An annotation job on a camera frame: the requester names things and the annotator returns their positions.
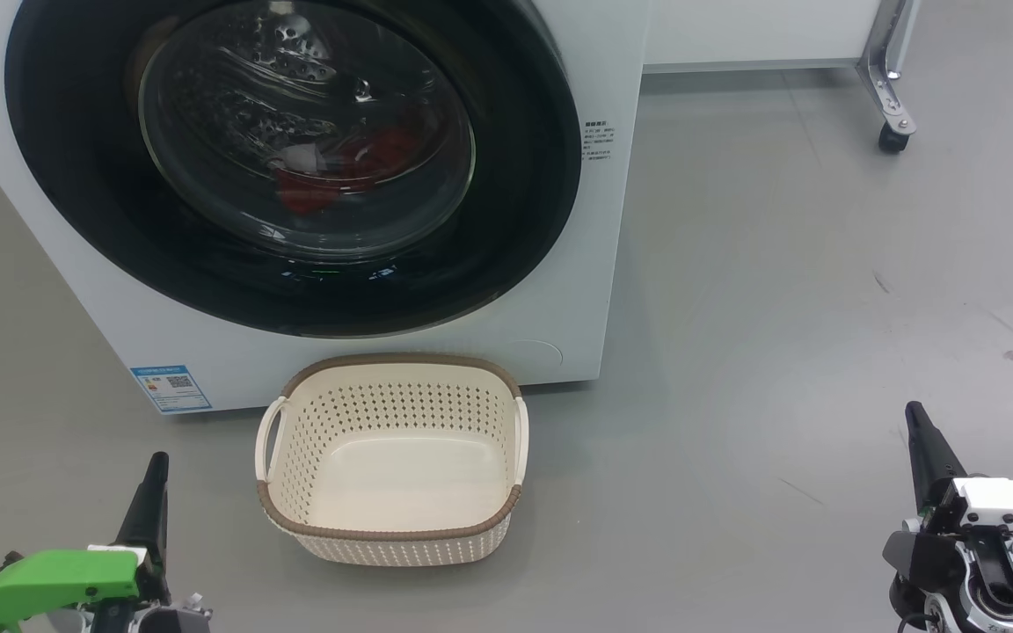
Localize blue energy label sticker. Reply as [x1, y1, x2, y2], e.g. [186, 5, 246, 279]
[130, 365, 213, 414]

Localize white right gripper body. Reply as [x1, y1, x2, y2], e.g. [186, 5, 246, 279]
[902, 477, 1013, 633]

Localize red clothes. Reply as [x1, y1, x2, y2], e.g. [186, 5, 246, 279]
[276, 127, 426, 217]

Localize white partition panel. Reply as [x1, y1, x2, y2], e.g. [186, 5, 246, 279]
[645, 0, 885, 73]

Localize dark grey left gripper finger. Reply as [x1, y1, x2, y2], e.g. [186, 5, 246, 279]
[115, 452, 171, 572]

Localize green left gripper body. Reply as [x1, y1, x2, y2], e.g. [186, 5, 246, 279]
[0, 545, 208, 633]

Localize round black glass washer door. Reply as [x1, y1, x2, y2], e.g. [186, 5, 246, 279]
[4, 0, 582, 339]

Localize cream perforated laundry basket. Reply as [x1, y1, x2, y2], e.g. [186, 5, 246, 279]
[254, 353, 530, 568]

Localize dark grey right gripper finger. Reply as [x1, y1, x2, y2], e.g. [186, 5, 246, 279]
[905, 402, 969, 513]

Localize white front-load washing machine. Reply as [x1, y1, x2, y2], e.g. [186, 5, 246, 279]
[0, 0, 651, 414]

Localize metal leg with caster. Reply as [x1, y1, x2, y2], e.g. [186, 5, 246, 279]
[856, 0, 921, 155]

